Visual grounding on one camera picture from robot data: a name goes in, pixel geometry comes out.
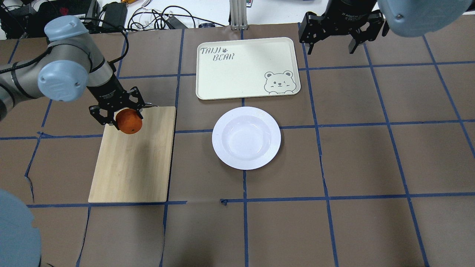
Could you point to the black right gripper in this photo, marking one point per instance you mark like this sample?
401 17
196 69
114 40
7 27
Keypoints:
348 10

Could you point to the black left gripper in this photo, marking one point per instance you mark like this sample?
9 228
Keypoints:
108 95

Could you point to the orange fruit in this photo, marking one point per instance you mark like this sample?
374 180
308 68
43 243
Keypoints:
128 121

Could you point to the white round plate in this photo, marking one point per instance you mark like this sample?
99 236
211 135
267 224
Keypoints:
246 138

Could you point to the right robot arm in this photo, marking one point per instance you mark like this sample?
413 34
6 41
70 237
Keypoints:
414 18

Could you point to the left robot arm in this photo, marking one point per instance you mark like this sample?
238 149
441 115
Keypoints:
71 64

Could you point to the cream bear tray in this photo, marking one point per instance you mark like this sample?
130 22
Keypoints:
252 68

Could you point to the bamboo cutting board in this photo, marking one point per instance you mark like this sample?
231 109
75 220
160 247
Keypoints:
135 168

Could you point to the black power adapter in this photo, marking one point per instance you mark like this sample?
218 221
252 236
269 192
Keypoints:
114 16

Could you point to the aluminium frame post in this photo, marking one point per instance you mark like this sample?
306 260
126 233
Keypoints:
238 15

